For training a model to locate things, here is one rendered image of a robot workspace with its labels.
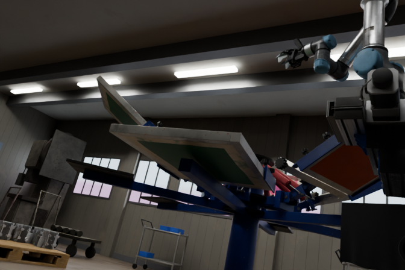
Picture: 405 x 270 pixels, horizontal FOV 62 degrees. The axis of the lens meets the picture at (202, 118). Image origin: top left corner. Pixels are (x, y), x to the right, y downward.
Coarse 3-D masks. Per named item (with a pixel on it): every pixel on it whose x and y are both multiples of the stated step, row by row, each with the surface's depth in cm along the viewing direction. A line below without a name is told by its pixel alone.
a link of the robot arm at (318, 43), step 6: (324, 36) 169; (330, 36) 166; (312, 42) 174; (318, 42) 170; (324, 42) 167; (330, 42) 165; (336, 42) 169; (312, 48) 173; (318, 48) 168; (330, 48) 167
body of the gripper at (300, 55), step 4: (296, 48) 184; (292, 52) 184; (296, 52) 184; (300, 52) 182; (304, 52) 177; (288, 56) 187; (292, 56) 182; (296, 56) 183; (300, 56) 179; (304, 56) 177; (288, 60) 183; (292, 60) 183; (296, 60) 182; (300, 60) 180; (292, 64) 185; (296, 64) 184; (300, 64) 184
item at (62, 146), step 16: (48, 144) 813; (64, 144) 837; (80, 144) 870; (32, 160) 832; (48, 160) 802; (64, 160) 834; (80, 160) 867; (32, 176) 815; (48, 176) 799; (64, 176) 831; (64, 192) 859; (16, 208) 770; (32, 208) 794; (48, 208) 824; (48, 224) 821
